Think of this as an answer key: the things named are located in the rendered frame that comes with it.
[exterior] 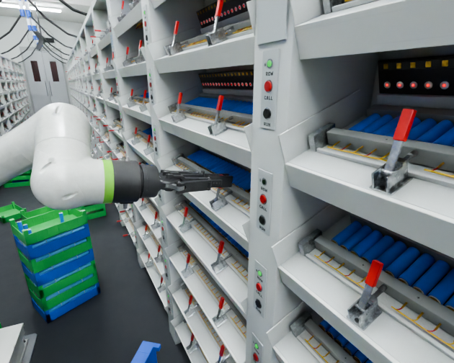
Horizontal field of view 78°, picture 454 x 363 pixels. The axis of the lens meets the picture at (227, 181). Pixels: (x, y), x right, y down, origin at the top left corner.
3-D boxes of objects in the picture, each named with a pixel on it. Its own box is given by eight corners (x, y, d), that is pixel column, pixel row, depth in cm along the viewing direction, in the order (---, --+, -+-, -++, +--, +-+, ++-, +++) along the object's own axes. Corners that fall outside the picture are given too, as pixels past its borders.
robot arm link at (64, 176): (32, 220, 55) (26, 196, 46) (33, 165, 60) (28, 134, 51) (109, 215, 62) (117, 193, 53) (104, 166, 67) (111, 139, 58)
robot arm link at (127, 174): (114, 160, 55) (108, 152, 62) (112, 217, 57) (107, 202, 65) (146, 161, 58) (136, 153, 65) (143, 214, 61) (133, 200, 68)
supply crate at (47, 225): (27, 245, 136) (23, 231, 133) (12, 232, 147) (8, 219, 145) (88, 223, 158) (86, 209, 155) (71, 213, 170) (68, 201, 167)
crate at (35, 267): (34, 274, 141) (30, 260, 138) (19, 259, 153) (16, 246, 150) (92, 248, 163) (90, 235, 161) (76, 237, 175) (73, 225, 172)
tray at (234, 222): (254, 257, 62) (242, 225, 57) (166, 180, 112) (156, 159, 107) (318, 210, 68) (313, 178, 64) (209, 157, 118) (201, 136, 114)
